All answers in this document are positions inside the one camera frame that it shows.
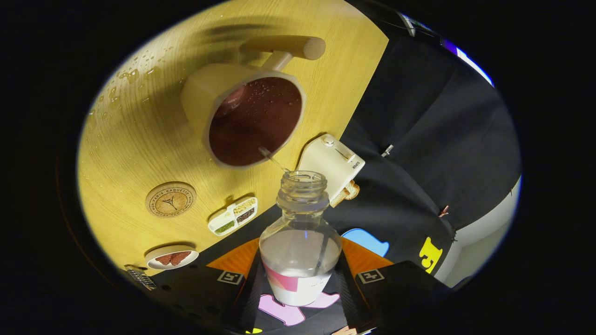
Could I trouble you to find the beige cup with wooden handle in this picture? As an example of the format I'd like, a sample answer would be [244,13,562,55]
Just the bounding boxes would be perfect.
[180,35,326,169]

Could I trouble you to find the white divided dish with beans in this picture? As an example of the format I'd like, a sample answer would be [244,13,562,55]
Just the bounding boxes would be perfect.
[208,197,258,236]

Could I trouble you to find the metal wire holder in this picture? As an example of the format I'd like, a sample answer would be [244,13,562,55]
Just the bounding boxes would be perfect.
[125,265,157,291]

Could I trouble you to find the clear juice bottle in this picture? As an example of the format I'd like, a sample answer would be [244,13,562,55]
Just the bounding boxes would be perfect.
[258,170,343,307]

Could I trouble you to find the wooden table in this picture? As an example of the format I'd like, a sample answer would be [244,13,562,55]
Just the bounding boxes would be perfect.
[77,0,389,275]

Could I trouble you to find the round cork coaster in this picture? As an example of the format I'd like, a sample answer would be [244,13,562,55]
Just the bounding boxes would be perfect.
[145,181,197,218]

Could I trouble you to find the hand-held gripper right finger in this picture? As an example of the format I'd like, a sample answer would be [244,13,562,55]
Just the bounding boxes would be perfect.
[333,237,454,333]

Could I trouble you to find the cream toaster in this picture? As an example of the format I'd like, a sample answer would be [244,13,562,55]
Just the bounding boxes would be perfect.
[296,134,366,201]

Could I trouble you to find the black backdrop cloth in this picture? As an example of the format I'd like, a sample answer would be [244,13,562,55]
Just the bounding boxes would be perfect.
[154,19,522,335]

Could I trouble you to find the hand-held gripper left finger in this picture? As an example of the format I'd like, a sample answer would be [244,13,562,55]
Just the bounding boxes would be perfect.
[135,238,267,335]

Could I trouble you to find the white round plate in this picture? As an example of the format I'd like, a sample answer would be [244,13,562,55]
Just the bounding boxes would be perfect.
[145,245,199,270]

